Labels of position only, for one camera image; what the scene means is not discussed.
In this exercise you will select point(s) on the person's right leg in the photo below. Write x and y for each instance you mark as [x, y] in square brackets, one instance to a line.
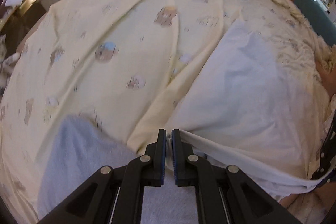
[326, 77]

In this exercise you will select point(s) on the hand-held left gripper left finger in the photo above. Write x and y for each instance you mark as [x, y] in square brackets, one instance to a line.
[163, 158]

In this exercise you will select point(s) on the bear print duvet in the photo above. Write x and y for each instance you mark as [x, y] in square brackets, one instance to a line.
[105, 29]

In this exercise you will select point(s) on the grey tabby cat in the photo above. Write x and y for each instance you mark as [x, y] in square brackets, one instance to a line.
[6, 61]

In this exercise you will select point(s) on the light blue t-shirt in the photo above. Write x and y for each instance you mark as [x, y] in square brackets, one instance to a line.
[78, 155]

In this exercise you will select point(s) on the white printed t-shirt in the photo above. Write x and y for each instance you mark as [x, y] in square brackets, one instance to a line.
[249, 98]

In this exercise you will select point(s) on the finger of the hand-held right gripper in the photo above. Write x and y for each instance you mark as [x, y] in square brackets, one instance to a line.
[328, 155]

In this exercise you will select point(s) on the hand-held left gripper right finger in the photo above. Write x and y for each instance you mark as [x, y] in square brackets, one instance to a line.
[174, 161]

